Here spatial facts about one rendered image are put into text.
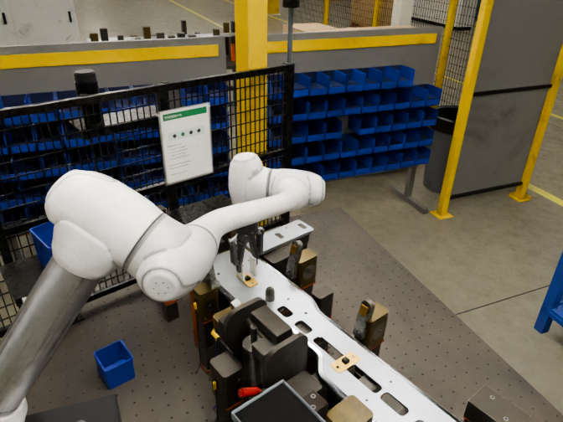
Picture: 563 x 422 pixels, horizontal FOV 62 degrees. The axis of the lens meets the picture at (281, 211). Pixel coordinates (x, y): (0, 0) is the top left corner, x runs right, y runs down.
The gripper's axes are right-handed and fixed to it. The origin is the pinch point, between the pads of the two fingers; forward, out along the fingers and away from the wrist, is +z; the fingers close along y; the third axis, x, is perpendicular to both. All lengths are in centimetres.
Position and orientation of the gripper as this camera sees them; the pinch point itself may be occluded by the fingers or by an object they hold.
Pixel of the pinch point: (247, 269)
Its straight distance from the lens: 160.3
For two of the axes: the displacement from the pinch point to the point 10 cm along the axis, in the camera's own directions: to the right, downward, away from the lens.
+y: 7.8, -3.0, 5.6
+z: -0.2, 8.7, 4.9
